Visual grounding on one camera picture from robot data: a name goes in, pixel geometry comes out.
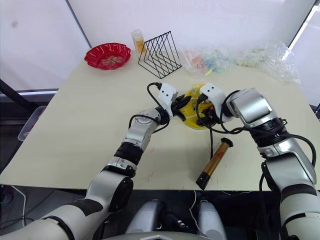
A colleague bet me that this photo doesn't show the black wire file rack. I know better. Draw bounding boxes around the black wire file rack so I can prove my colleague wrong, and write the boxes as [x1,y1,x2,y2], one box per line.
[137,30,183,80]

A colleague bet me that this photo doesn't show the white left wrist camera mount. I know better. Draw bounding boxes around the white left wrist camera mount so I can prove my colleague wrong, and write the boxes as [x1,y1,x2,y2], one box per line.
[157,83,179,119]

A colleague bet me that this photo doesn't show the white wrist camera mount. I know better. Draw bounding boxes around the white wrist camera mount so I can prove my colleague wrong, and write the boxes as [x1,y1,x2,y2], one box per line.
[157,83,179,119]
[199,83,227,114]

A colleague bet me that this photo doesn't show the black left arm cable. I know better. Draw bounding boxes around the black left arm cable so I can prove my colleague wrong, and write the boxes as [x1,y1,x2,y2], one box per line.
[128,82,171,133]

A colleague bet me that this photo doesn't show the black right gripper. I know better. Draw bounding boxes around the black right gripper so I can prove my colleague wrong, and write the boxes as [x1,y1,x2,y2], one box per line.
[196,104,222,129]

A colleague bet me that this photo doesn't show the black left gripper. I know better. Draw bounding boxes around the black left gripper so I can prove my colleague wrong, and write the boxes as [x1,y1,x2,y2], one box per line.
[171,94,193,122]

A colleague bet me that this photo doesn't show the black pump hose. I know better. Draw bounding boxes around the black pump hose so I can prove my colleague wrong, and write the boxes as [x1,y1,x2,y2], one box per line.
[209,126,215,159]

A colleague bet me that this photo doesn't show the black frame pole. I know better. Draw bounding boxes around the black frame pole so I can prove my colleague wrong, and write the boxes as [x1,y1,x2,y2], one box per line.
[287,0,319,49]
[65,0,93,50]

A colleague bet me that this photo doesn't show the plastic bag of colourful items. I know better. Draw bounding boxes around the plastic bag of colourful items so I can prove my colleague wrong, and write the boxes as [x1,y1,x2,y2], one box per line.
[180,46,235,77]

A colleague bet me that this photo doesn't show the silver robot torso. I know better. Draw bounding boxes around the silver robot torso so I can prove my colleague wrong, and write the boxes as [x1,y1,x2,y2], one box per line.
[99,230,213,240]

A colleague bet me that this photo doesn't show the black frame bar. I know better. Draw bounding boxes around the black frame bar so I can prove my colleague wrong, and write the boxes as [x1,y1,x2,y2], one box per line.
[0,78,31,116]

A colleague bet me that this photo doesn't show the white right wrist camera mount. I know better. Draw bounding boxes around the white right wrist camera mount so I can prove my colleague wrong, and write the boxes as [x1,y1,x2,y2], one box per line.
[199,83,227,114]

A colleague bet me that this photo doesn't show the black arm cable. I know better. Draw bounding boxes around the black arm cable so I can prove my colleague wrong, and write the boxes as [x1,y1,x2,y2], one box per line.
[195,89,317,167]
[128,82,171,133]

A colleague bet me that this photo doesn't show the thin white cable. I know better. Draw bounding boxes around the thin white cable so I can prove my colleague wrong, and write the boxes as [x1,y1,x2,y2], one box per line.
[188,190,253,233]

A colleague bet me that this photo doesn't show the silver rounded robot leg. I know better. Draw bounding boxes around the silver rounded robot leg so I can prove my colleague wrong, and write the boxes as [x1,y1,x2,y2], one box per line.
[124,199,168,235]
[197,199,227,240]

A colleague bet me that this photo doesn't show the red flower-shaped plate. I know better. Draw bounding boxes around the red flower-shaped plate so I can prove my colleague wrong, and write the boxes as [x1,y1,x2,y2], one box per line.
[83,42,132,71]

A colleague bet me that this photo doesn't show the yellow ball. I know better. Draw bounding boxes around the yellow ball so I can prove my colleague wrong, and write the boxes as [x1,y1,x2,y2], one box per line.
[177,83,219,131]

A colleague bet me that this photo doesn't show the gold hand pump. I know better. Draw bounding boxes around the gold hand pump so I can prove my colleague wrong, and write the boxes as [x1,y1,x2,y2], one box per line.
[195,137,234,190]

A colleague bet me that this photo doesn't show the clear bottle with orange label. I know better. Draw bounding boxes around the clear bottle with orange label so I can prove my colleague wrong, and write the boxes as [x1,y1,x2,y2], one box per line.
[131,29,147,54]

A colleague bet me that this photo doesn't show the crumpled clear plastic bag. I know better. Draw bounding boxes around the crumpled clear plastic bag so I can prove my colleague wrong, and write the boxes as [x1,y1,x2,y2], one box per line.
[234,41,301,84]

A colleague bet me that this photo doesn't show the clear plastic storage bin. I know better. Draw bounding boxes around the clear plastic storage bin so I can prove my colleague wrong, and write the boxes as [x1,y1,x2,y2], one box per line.
[17,105,48,143]

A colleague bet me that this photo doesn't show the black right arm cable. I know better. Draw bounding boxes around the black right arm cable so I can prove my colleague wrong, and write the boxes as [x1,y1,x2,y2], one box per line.
[195,89,317,167]

